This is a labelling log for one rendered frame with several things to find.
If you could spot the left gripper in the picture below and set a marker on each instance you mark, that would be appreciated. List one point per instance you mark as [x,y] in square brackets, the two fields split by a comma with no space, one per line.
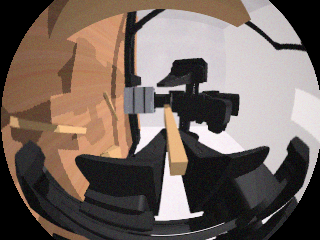
[193,74]

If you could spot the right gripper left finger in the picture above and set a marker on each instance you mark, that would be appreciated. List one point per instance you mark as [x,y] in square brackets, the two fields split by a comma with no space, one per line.
[142,172]

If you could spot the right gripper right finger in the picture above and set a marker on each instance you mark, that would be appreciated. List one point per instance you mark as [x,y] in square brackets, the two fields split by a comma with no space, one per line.
[207,169]

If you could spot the tan wooden board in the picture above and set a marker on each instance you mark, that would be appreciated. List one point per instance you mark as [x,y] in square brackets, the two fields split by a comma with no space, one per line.
[78,14]

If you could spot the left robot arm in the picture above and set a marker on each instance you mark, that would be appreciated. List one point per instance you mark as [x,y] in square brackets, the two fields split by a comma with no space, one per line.
[217,111]

